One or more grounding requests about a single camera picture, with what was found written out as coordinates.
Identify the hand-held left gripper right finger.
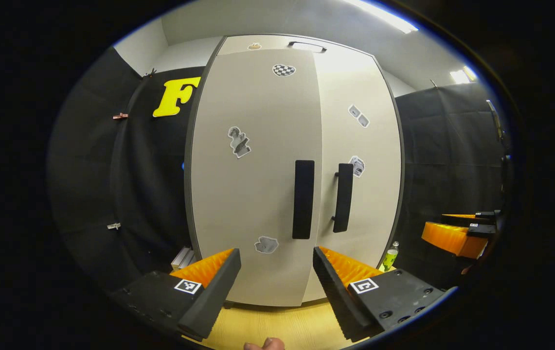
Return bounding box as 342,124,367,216
312,245,448,342

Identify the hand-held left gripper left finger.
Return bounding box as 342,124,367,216
109,248,242,341

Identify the white cabinet door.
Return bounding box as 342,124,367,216
312,50,404,303
185,49,324,308

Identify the white shoe cabinet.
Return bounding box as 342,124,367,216
185,33,404,309

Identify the beige cabinet drawer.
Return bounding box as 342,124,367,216
216,34,380,61

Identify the green drink bottle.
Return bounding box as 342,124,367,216
382,242,399,272

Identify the small ceiling light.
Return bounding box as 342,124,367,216
450,66,478,84

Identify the long ceiling light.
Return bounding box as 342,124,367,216
345,0,419,34

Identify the aluminium rail piece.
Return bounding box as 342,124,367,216
170,246,195,270

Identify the black right door handle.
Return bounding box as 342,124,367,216
332,163,355,234

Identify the black door handle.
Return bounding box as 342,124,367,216
292,159,316,240
332,163,355,234

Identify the black left door handle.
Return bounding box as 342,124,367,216
292,159,316,240

